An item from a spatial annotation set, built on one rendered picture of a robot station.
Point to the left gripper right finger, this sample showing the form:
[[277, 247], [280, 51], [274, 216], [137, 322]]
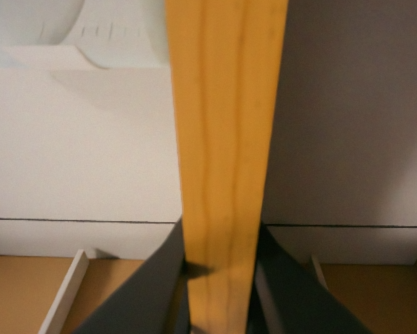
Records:
[[294, 302]]

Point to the tan wooden wall rack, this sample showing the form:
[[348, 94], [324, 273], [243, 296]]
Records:
[[382, 297]]

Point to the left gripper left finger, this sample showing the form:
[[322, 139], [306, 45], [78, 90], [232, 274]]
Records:
[[147, 301]]

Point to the wooden plank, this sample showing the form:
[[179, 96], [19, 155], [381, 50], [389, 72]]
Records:
[[224, 62]]

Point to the clear glass bottle with green cap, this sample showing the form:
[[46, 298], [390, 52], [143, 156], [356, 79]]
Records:
[[83, 34]]

